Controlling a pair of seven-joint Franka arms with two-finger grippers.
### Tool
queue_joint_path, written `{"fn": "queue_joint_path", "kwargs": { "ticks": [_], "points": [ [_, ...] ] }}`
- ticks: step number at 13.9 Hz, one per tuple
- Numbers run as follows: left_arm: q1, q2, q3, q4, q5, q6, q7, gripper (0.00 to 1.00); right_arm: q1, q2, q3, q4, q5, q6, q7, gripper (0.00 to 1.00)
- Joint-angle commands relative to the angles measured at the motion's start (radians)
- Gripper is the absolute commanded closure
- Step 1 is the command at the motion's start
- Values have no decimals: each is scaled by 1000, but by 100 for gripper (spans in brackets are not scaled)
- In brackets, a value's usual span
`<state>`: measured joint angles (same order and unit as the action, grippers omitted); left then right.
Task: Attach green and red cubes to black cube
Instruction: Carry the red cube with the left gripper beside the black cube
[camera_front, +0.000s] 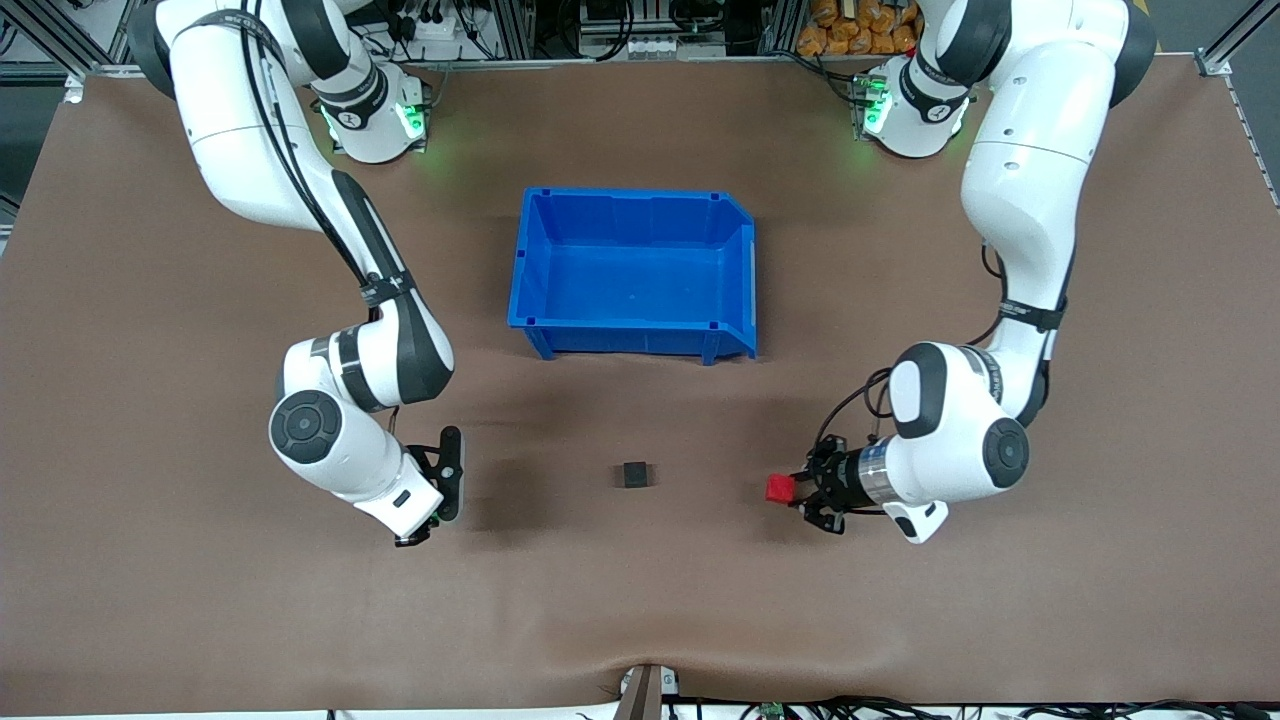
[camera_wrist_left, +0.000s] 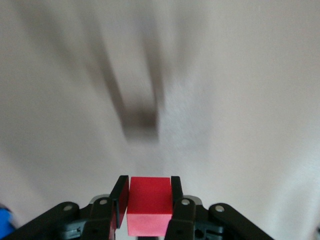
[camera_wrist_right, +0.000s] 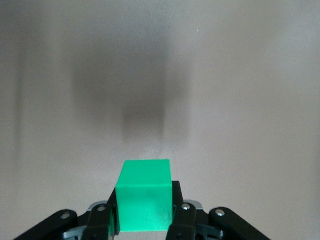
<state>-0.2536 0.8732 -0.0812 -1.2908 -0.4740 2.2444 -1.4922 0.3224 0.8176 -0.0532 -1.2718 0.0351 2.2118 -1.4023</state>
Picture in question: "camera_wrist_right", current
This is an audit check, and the green cube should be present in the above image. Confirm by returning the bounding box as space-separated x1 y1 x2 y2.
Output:
115 159 174 233

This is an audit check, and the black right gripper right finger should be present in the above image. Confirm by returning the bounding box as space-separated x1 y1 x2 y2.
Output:
166 180 272 240

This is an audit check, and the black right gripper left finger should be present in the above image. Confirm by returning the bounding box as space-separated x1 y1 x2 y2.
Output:
14 187 118 240

